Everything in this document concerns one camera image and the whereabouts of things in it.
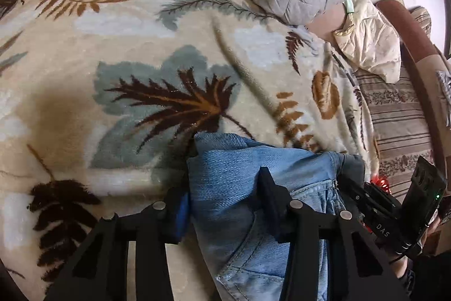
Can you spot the beige leaf-patterned blanket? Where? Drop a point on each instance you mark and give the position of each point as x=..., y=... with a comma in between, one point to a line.
x=141, y=75

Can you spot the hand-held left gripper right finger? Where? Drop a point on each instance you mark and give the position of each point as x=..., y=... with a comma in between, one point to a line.
x=269, y=197

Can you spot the striped brown sofa upholstery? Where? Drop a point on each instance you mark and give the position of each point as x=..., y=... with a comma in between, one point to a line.
x=398, y=121

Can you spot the person's right hand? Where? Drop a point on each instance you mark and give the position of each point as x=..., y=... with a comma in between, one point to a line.
x=401, y=264

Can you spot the blue denim pants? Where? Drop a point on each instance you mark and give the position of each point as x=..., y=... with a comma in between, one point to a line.
x=239, y=188

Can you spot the cream quilted cloth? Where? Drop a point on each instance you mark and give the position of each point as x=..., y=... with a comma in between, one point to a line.
x=373, y=36

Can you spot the silver patterned cushion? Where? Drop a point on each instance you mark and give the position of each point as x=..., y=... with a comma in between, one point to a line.
x=444, y=96

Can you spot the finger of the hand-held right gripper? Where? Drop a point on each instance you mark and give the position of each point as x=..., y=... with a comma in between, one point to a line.
x=353, y=168

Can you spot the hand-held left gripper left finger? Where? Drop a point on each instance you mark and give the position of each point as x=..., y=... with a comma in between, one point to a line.
x=181, y=213

